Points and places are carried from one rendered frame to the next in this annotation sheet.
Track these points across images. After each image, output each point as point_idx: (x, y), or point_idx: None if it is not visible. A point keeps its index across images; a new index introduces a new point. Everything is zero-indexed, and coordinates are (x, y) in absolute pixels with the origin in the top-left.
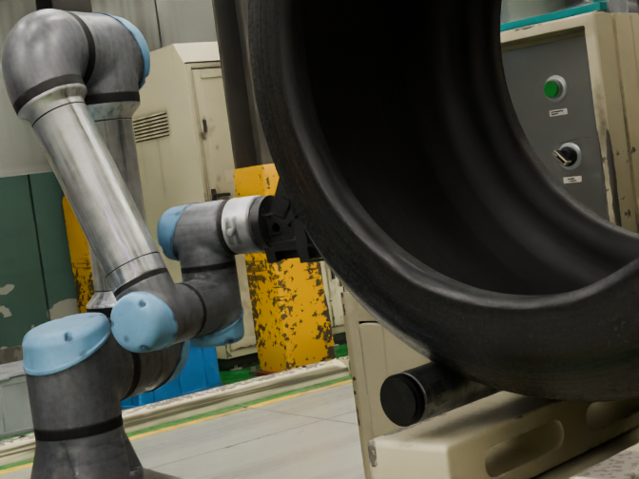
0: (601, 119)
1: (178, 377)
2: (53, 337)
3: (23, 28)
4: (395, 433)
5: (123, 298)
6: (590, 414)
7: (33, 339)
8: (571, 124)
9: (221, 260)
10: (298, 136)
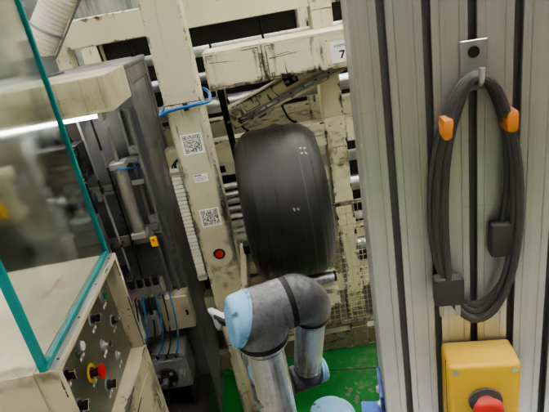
0: (127, 291)
1: None
2: (345, 400)
3: (313, 279)
4: (332, 288)
5: (323, 360)
6: None
7: (352, 408)
8: (108, 307)
9: None
10: (335, 230)
